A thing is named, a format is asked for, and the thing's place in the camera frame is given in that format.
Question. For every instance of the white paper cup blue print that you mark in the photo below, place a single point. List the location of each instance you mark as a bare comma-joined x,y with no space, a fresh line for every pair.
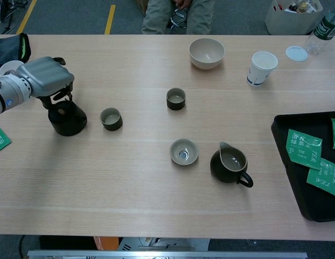
256,75

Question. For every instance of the white paper cup green print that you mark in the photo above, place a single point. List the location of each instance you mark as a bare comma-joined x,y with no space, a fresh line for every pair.
9,67

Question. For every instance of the black bag green trim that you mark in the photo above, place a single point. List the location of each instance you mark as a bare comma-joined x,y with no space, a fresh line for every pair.
8,48

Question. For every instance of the black handheld device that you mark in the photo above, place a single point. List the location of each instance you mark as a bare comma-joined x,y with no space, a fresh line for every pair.
178,19

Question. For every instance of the dark teacup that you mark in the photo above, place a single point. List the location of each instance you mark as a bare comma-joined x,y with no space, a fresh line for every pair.
175,105
112,125

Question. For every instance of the clear bottle green label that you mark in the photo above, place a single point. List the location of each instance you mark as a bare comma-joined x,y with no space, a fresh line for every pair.
322,29

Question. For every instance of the aluminium rail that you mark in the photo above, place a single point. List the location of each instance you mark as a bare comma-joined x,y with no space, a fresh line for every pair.
167,255

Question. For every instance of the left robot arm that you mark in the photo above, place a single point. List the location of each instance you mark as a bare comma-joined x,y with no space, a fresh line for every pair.
5,94

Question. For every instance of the black tripod stand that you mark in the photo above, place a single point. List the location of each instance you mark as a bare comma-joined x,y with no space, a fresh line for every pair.
6,16

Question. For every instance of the black tray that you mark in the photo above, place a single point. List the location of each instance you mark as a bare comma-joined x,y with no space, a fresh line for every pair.
313,194

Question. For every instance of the white round lid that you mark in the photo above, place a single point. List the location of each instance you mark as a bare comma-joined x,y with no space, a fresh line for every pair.
296,53

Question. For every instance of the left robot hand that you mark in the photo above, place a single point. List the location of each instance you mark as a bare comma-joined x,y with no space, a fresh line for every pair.
46,75

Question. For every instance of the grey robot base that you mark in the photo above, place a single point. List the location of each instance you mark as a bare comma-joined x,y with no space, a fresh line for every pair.
162,242

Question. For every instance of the person's hand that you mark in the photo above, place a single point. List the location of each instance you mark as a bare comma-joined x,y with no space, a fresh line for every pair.
183,3

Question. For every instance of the white storage bin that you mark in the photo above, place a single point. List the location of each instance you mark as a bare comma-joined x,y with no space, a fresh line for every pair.
286,23

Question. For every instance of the cardboard box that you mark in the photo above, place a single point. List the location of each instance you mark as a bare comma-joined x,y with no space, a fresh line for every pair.
141,4

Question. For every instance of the beige tea strainer bowl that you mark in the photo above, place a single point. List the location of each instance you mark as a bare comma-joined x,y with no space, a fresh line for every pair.
175,153

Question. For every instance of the orange object under table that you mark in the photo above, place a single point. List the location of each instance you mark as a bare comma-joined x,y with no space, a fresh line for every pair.
102,242

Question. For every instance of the person in khaki trousers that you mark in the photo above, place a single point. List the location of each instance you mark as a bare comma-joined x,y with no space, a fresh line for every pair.
156,19

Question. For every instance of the black teapot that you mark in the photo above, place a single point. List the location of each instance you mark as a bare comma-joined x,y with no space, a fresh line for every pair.
67,124

